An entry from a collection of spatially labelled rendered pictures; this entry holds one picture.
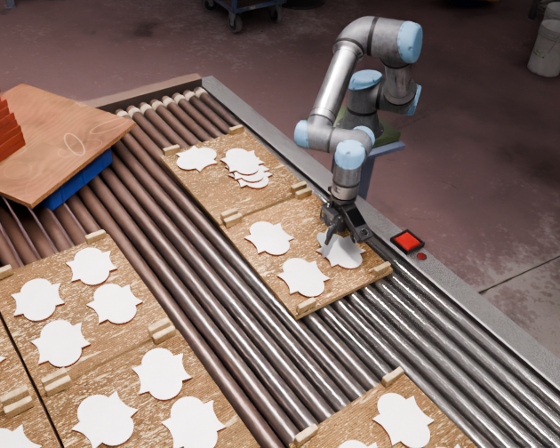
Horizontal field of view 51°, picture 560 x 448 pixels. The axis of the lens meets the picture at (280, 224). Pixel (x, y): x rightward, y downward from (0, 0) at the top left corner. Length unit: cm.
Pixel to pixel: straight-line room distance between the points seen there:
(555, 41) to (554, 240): 207
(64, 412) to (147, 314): 32
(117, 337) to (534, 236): 260
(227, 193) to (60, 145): 55
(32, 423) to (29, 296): 37
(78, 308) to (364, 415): 77
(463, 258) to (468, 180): 71
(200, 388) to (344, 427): 35
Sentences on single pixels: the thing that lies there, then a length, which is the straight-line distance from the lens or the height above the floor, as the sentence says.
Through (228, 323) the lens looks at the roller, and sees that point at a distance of 157.
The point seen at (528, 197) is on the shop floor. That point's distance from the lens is 386.
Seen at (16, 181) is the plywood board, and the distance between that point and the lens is 189.
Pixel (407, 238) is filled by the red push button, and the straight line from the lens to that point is 187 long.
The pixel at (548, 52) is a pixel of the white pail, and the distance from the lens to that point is 527.
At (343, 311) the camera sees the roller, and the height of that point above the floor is 91.
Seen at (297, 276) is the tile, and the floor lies 95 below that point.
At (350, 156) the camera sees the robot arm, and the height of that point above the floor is 129.
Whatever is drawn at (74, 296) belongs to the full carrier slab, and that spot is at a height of 94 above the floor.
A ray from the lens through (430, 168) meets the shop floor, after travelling 384.
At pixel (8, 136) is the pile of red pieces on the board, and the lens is 198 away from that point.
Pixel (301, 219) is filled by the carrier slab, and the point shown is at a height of 94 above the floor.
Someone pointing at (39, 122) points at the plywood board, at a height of 104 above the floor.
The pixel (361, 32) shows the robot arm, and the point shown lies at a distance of 185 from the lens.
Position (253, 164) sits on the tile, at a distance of 200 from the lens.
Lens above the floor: 216
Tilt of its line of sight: 42 degrees down
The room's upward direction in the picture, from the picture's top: 5 degrees clockwise
